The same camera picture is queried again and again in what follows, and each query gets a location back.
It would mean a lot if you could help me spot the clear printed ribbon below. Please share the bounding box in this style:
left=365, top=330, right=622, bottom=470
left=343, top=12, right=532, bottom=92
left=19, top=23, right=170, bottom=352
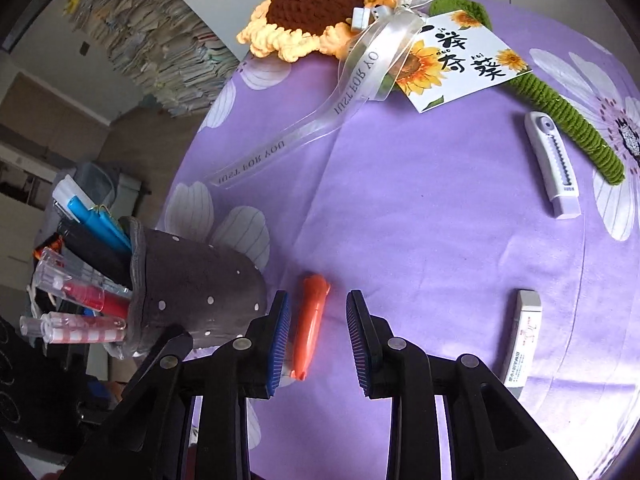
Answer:
left=207, top=0, right=451, bottom=188

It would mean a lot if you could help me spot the pale green pen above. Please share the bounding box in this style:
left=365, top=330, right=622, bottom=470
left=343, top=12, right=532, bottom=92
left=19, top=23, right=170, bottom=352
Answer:
left=51, top=175, right=93, bottom=216

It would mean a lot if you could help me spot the clear pen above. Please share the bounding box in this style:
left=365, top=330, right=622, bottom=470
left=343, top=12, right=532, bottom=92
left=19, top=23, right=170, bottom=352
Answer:
left=34, top=247, right=133, bottom=296

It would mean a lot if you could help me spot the grey storage box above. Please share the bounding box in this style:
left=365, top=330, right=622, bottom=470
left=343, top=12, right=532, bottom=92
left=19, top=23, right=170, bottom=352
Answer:
left=50, top=162, right=152, bottom=221

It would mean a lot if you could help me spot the white utility knife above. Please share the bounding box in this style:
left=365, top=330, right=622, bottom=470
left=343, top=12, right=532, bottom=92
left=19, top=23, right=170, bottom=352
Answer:
left=524, top=110, right=581, bottom=219

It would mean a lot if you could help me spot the white eraser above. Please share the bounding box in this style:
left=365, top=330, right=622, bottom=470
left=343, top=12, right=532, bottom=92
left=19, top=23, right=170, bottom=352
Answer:
left=500, top=288, right=542, bottom=398

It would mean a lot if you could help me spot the purple floral tablecloth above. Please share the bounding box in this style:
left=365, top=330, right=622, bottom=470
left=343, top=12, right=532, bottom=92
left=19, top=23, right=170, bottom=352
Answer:
left=155, top=0, right=640, bottom=480

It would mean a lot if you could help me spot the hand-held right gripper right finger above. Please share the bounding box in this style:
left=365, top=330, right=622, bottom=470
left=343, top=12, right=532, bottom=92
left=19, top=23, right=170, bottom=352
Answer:
left=346, top=289, right=571, bottom=480

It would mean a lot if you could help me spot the grey fabric pen holder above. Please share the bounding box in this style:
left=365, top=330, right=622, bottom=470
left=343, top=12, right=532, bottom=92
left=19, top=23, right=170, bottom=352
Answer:
left=119, top=216, right=268, bottom=358

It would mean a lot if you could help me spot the beige low cabinet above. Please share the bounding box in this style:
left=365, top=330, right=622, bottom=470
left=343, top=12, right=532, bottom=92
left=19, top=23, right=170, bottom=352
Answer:
left=0, top=72, right=113, bottom=211

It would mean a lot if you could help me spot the tall stack of books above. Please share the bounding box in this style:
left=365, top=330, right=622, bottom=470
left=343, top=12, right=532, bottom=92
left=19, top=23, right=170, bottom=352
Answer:
left=67, top=0, right=241, bottom=118

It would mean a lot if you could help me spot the blue pen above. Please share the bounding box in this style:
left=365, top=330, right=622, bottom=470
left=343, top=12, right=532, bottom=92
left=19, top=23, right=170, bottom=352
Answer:
left=67, top=197, right=134, bottom=253

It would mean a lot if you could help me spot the black pen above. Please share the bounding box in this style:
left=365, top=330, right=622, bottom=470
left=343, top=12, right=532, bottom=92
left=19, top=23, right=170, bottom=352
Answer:
left=56, top=220, right=133, bottom=281

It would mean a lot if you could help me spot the sunflower print card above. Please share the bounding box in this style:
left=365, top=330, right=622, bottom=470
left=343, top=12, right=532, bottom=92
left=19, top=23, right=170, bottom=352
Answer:
left=395, top=22, right=532, bottom=113

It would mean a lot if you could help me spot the orange marker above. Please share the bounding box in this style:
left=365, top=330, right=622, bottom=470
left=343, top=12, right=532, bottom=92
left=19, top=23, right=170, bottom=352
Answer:
left=290, top=273, right=331, bottom=381

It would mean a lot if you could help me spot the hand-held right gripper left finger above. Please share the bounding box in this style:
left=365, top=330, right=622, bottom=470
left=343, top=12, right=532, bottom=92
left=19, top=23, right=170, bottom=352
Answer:
left=75, top=290, right=293, bottom=480

